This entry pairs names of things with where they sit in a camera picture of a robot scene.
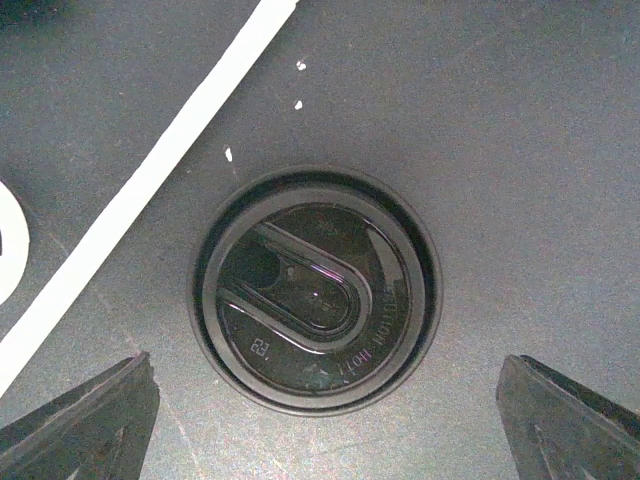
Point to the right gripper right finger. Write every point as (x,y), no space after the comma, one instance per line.
(559,429)

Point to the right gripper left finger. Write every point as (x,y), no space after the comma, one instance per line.
(100,429)

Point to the single white stirrer packet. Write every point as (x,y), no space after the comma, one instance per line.
(60,292)

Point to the black lid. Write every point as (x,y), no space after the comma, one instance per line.
(314,291)

